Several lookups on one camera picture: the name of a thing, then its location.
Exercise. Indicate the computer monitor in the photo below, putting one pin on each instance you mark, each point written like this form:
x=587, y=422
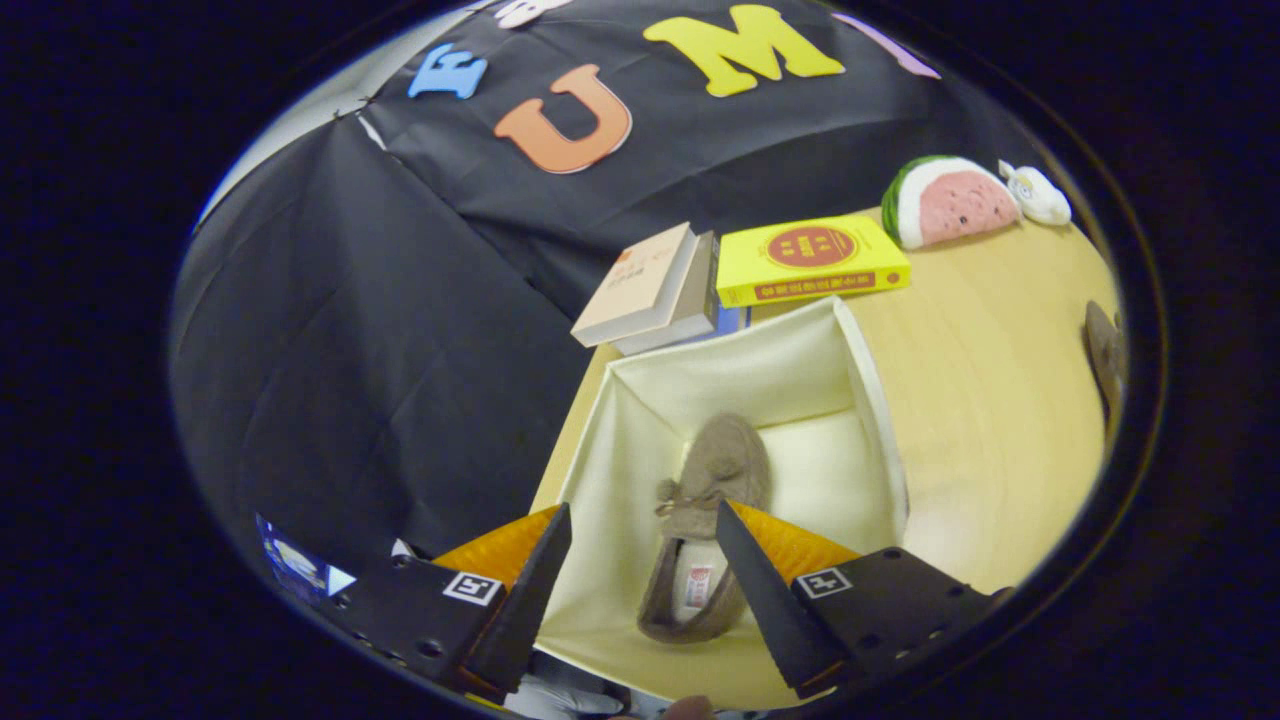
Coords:
x=295, y=565

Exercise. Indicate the watermelon slice plush toy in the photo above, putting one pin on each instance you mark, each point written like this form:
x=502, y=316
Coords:
x=950, y=205

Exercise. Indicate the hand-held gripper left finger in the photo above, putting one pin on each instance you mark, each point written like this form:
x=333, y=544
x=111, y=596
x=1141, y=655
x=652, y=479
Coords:
x=520, y=620

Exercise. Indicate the brown fuzzy slipper shoe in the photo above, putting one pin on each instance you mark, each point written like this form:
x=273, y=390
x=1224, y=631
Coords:
x=1103, y=355
x=720, y=460

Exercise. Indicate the black backdrop cloth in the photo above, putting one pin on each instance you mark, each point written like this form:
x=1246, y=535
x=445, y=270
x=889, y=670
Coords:
x=350, y=350

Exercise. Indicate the beige fabric storage box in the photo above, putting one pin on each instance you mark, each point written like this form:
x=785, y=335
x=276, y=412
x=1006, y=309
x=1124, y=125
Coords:
x=800, y=370

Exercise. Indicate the person's grey clothing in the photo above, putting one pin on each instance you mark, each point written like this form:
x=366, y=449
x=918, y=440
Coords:
x=560, y=690

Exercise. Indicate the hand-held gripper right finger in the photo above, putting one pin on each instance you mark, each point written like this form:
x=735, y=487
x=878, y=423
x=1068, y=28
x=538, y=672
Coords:
x=770, y=610

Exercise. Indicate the white plush toy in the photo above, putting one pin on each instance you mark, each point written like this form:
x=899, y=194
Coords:
x=1040, y=195

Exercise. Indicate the yellow book with red circle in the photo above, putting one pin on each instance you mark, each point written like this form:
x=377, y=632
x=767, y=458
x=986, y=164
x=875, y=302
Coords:
x=810, y=260

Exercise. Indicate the blue book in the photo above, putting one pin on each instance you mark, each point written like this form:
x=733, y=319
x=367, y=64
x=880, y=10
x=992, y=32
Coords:
x=733, y=320

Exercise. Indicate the grey cover book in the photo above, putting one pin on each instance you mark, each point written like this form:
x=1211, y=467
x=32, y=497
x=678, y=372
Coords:
x=692, y=300

